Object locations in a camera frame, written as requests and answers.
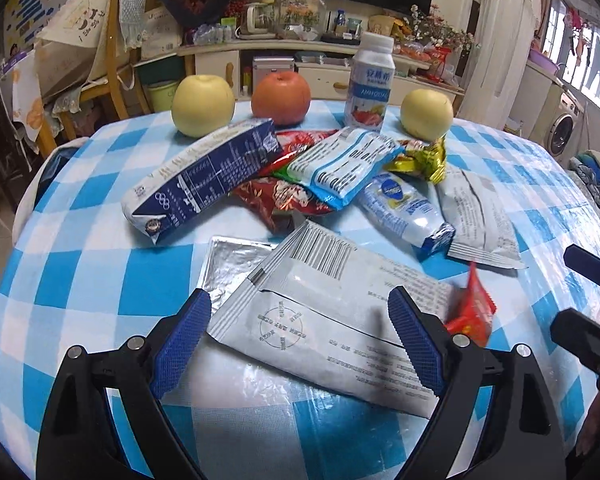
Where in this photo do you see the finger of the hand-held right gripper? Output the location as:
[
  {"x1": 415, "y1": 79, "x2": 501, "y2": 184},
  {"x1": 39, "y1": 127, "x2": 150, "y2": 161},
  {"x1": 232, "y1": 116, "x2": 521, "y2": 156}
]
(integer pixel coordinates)
[
  {"x1": 563, "y1": 245, "x2": 600, "y2": 288},
  {"x1": 550, "y1": 309, "x2": 600, "y2": 376}
]

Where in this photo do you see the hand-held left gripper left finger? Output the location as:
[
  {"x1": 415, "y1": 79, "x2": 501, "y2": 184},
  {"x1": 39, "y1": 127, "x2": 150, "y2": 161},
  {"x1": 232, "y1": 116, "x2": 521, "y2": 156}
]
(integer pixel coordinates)
[{"x1": 36, "y1": 287, "x2": 213, "y2": 480}]

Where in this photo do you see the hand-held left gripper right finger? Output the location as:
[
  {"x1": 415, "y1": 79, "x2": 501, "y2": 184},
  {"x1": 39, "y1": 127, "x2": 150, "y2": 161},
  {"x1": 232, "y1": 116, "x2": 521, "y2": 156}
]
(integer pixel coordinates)
[{"x1": 387, "y1": 286, "x2": 566, "y2": 480}]

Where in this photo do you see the large white grey pouch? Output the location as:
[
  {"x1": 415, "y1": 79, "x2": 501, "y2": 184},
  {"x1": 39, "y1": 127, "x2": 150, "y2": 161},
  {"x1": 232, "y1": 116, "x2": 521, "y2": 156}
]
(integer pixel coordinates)
[{"x1": 207, "y1": 219, "x2": 456, "y2": 420}]

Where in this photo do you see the clear blue white plastic packet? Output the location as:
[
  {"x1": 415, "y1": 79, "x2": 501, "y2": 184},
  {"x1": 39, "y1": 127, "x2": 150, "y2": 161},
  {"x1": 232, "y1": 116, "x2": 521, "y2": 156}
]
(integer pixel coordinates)
[{"x1": 356, "y1": 172, "x2": 456, "y2": 261}]

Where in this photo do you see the red gold patterned snack packet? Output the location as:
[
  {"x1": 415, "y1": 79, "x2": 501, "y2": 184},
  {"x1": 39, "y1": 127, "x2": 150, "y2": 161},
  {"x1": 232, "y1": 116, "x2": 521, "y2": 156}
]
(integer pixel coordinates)
[{"x1": 231, "y1": 177, "x2": 336, "y2": 235}]

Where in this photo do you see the small red orange wrapper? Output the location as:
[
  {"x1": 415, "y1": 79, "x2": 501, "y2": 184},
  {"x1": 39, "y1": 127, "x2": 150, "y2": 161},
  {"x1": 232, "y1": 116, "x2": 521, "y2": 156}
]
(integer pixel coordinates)
[{"x1": 442, "y1": 261, "x2": 498, "y2": 348}]

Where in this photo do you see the pile of clothes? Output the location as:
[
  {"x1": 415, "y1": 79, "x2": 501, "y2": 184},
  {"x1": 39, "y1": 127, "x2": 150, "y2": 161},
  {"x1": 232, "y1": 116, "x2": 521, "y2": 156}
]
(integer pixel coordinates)
[{"x1": 567, "y1": 150, "x2": 600, "y2": 221}]

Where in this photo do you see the silver foil pouch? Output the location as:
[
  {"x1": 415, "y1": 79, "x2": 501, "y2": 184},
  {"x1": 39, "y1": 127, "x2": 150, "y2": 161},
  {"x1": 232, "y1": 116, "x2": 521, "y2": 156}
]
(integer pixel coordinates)
[{"x1": 197, "y1": 237, "x2": 279, "y2": 311}]

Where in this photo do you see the blue white checked tablecloth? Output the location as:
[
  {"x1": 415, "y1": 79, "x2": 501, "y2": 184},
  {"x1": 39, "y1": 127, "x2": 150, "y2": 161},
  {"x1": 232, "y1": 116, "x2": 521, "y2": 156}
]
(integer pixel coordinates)
[{"x1": 0, "y1": 97, "x2": 600, "y2": 480}]

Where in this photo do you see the narrow grey white wrapper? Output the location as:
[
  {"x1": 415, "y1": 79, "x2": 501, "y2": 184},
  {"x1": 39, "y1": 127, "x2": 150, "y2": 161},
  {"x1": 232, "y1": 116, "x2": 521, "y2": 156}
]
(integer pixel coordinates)
[{"x1": 434, "y1": 165, "x2": 527, "y2": 271}]

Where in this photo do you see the white washing machine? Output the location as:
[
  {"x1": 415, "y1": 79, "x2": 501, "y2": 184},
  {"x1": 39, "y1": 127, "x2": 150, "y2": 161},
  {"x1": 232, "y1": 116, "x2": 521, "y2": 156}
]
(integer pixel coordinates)
[{"x1": 532, "y1": 82, "x2": 583, "y2": 158}]

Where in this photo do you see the blue white milk carton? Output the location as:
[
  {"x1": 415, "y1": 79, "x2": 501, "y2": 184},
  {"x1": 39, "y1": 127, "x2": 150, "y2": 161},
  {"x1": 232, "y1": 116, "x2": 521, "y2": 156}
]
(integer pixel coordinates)
[{"x1": 121, "y1": 118, "x2": 284, "y2": 246}]

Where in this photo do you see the yellow green candy wrapper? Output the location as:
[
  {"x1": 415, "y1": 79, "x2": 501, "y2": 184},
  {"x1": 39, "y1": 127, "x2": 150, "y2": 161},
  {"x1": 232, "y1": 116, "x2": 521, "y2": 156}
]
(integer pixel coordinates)
[{"x1": 382, "y1": 136, "x2": 448, "y2": 183}]

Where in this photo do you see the blue white snack wrapper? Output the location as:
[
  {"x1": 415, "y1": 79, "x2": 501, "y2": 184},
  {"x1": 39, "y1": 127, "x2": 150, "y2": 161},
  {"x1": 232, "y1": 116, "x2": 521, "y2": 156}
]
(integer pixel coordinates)
[{"x1": 285, "y1": 127, "x2": 407, "y2": 209}]

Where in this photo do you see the purple basin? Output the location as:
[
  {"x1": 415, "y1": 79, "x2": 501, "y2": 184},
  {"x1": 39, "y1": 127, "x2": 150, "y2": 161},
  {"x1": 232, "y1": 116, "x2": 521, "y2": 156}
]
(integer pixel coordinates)
[{"x1": 527, "y1": 49, "x2": 568, "y2": 76}]

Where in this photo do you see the dark blue cloth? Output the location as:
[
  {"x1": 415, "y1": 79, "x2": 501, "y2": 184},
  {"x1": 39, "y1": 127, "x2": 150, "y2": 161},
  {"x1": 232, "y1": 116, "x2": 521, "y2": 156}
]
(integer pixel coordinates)
[{"x1": 35, "y1": 147, "x2": 76, "y2": 201}]

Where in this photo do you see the small yellow apple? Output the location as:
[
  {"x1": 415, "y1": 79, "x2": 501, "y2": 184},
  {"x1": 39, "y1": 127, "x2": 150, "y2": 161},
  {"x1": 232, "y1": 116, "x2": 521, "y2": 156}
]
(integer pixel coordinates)
[{"x1": 400, "y1": 88, "x2": 454, "y2": 142}]

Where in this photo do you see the red cup print snack packet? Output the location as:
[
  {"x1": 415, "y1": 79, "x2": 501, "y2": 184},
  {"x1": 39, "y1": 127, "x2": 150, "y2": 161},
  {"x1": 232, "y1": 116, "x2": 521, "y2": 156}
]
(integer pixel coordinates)
[{"x1": 272, "y1": 130, "x2": 343, "y2": 181}]

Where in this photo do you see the large yellow apple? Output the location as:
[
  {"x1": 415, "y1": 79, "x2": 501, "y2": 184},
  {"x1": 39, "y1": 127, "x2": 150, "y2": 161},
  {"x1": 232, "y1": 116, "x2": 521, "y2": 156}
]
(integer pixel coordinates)
[{"x1": 172, "y1": 74, "x2": 236, "y2": 138}]

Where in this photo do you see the white curtain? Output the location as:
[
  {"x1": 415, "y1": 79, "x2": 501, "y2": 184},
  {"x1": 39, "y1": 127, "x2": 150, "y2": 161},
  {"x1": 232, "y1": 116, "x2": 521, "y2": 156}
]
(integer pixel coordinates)
[{"x1": 467, "y1": 0, "x2": 543, "y2": 128}]

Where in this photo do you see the green bucket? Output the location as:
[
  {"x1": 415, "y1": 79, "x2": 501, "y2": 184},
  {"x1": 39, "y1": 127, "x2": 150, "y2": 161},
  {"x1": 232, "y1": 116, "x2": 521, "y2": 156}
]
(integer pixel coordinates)
[{"x1": 142, "y1": 80, "x2": 181, "y2": 113}]

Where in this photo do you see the white yogurt drink bottle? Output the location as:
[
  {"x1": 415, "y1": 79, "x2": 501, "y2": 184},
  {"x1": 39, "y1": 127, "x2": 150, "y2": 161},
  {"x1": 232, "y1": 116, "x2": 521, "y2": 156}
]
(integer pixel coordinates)
[{"x1": 344, "y1": 31, "x2": 397, "y2": 133}]

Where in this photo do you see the red orange apple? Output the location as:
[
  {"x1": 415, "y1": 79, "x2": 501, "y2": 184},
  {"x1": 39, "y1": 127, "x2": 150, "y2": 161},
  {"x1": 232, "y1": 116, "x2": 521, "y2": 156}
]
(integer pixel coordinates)
[{"x1": 251, "y1": 71, "x2": 312, "y2": 127}]

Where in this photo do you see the cream cabinet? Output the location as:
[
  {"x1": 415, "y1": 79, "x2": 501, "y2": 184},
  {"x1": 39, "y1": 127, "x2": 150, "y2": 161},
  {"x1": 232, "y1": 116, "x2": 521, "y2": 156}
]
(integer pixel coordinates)
[{"x1": 177, "y1": 35, "x2": 466, "y2": 111}]

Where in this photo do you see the dried flower bunch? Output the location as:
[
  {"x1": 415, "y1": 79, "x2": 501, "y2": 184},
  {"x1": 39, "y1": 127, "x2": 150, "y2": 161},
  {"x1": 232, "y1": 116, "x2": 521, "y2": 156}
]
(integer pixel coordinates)
[{"x1": 410, "y1": 5, "x2": 476, "y2": 53}]

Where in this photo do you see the wooden chair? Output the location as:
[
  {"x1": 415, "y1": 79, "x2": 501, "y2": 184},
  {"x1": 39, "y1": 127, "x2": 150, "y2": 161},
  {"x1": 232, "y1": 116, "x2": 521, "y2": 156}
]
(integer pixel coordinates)
[{"x1": 35, "y1": 0, "x2": 153, "y2": 156}]

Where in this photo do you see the silver metal case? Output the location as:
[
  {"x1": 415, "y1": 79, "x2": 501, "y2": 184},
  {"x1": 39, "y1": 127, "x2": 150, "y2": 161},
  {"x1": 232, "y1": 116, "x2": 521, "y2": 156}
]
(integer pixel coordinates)
[{"x1": 251, "y1": 56, "x2": 296, "y2": 98}]

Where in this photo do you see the white orange print cloth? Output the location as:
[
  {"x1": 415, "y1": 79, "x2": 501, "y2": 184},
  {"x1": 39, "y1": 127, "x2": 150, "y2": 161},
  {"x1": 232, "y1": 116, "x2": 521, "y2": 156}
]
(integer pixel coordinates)
[{"x1": 10, "y1": 50, "x2": 46, "y2": 136}]

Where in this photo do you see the pack of water bottles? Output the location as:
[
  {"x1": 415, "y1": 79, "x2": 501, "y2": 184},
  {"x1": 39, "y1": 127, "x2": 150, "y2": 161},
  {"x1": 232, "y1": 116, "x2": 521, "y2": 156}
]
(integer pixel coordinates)
[{"x1": 192, "y1": 24, "x2": 238, "y2": 46}]

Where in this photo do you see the white cardboard box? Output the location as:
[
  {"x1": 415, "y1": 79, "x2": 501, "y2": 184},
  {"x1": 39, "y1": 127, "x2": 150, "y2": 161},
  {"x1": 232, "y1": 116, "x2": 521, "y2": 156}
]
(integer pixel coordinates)
[{"x1": 140, "y1": 7, "x2": 186, "y2": 58}]

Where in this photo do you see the white coffee maker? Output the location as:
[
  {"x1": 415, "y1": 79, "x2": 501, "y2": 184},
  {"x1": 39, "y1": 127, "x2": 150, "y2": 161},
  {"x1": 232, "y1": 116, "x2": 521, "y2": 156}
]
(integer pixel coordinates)
[{"x1": 240, "y1": 0, "x2": 278, "y2": 38}]

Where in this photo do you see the cream printed cloth bag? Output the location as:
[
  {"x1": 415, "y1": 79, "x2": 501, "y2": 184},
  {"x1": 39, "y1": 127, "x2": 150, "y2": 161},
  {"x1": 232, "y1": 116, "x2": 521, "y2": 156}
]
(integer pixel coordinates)
[{"x1": 32, "y1": 0, "x2": 131, "y2": 101}]

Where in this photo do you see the grey lace chair cloth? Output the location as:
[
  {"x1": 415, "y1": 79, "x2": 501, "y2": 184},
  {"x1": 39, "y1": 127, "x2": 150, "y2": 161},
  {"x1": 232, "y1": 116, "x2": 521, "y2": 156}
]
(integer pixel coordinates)
[{"x1": 112, "y1": 0, "x2": 148, "y2": 51}]

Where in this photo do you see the clear flower print bag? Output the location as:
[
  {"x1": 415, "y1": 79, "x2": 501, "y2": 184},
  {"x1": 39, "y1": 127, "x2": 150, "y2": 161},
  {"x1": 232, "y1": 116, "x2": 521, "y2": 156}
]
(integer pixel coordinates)
[{"x1": 275, "y1": 0, "x2": 328, "y2": 41}]

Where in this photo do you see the wall poster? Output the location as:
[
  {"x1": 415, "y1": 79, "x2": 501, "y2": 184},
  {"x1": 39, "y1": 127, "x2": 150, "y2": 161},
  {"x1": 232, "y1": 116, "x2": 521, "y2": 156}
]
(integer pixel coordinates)
[{"x1": 2, "y1": 0, "x2": 73, "y2": 46}]

